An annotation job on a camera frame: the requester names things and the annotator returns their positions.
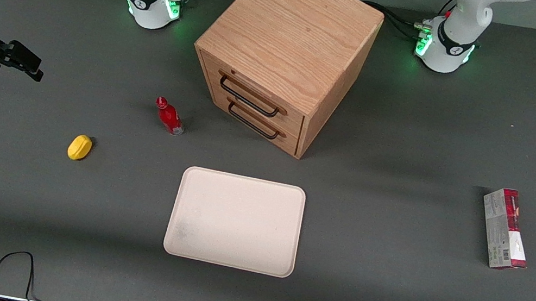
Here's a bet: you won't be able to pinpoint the red coke bottle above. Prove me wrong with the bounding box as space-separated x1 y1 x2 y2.
150 96 190 137

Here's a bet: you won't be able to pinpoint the cream plastic tray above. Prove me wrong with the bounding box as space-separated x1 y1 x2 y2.
161 162 309 280

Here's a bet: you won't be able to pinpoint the grey and red carton box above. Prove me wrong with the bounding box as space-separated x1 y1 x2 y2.
471 184 536 274

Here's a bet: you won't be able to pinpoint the yellow toy lemon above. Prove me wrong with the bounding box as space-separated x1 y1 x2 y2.
66 132 95 164

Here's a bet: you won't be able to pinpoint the wooden two-drawer cabinet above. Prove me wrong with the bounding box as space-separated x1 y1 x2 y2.
178 0 388 170

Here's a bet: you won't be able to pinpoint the wooden drawer front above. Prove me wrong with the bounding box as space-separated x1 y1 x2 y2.
204 89 307 157
194 56 313 137

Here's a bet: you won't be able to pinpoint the thin black table cable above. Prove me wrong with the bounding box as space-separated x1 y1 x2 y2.
0 247 62 301

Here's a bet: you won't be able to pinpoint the black metal drawer handle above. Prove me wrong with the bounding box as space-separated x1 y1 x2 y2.
213 70 293 121
223 98 291 142

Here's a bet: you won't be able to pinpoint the black left arm base cables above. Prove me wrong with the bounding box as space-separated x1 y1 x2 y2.
358 0 458 48

